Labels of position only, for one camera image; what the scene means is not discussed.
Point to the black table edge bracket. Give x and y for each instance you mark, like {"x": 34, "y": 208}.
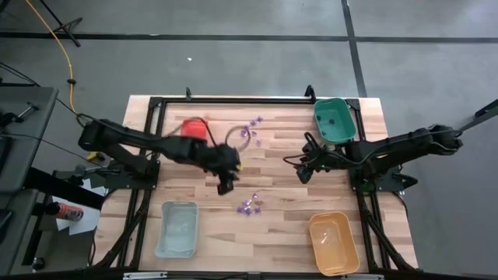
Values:
{"x": 188, "y": 93}
{"x": 310, "y": 92}

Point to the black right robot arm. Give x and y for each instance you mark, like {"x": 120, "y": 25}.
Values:
{"x": 389, "y": 149}

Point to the pale grey plastic bin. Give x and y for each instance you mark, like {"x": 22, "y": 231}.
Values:
{"x": 177, "y": 241}

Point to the black metal beam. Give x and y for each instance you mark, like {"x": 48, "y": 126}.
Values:
{"x": 62, "y": 188}

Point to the silver metal bracket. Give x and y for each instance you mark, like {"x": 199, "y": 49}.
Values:
{"x": 144, "y": 275}
{"x": 362, "y": 277}

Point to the black slanted pole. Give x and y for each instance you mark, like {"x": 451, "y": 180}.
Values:
{"x": 488, "y": 110}

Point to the black tripod stand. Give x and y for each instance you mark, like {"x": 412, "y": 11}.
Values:
{"x": 64, "y": 28}

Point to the teal plastic bin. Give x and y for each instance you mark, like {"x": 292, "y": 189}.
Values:
{"x": 342, "y": 116}

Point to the black caster wheel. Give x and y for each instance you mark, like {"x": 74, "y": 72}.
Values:
{"x": 37, "y": 263}

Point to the grey side table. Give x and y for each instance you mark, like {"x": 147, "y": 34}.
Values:
{"x": 27, "y": 167}

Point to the black clamp tool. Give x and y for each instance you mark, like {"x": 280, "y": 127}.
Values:
{"x": 29, "y": 109}

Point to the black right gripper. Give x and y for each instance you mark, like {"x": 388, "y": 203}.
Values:
{"x": 321, "y": 159}

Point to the white paper sheets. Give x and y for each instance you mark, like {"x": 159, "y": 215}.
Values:
{"x": 87, "y": 221}

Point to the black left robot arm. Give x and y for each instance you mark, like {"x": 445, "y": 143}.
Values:
{"x": 136, "y": 140}

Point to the yellow plastic bin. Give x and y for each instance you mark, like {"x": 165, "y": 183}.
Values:
{"x": 338, "y": 256}

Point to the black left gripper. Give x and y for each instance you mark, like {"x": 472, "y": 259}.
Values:
{"x": 223, "y": 163}

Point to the orange and black can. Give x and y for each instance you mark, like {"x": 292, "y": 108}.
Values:
{"x": 70, "y": 212}

